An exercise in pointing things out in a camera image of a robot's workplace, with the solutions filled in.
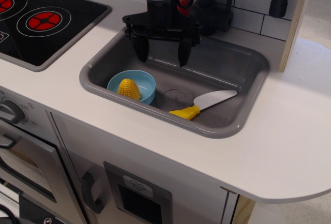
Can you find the light blue plastic bowl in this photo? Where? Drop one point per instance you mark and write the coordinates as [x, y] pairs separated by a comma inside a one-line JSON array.
[[145, 82]]

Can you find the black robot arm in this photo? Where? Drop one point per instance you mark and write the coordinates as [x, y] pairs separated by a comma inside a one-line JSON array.
[[162, 21]]

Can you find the yellow toy corn cob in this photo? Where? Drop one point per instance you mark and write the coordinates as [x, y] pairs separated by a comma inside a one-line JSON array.
[[129, 88]]

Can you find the grey oven control knob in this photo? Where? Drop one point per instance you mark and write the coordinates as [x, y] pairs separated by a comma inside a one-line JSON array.
[[12, 113]]

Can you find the grey plastic sink basin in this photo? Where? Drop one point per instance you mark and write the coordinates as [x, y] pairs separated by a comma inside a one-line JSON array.
[[213, 65]]

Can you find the grey oven door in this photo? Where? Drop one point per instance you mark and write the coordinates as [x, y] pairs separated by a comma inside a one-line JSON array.
[[35, 168]]

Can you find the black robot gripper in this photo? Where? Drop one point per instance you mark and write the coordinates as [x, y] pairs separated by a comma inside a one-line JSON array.
[[162, 21]]

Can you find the grey dispenser panel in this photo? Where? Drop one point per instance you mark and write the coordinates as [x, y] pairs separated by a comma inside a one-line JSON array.
[[139, 198]]

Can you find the black toy faucet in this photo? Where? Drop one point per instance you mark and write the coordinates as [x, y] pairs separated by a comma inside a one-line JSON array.
[[212, 18]]

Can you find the black toy stovetop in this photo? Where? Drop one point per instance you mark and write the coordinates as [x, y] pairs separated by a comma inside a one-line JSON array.
[[35, 33]]

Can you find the yellow handled toy spatula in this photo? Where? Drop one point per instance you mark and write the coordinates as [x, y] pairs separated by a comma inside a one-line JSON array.
[[203, 102]]

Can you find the grey cabinet door handle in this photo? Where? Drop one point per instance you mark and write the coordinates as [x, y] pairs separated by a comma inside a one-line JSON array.
[[87, 182]]

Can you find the light wood side panel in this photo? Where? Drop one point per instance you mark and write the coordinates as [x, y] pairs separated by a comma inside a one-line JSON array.
[[293, 33]]

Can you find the red plastic cup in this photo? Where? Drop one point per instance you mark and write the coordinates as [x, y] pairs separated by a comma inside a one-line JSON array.
[[184, 4]]

